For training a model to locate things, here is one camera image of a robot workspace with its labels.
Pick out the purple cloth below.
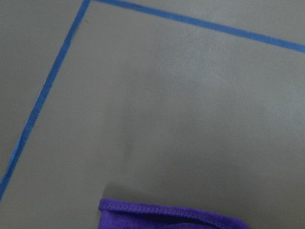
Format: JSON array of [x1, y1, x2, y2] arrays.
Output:
[[98, 198, 249, 229]]

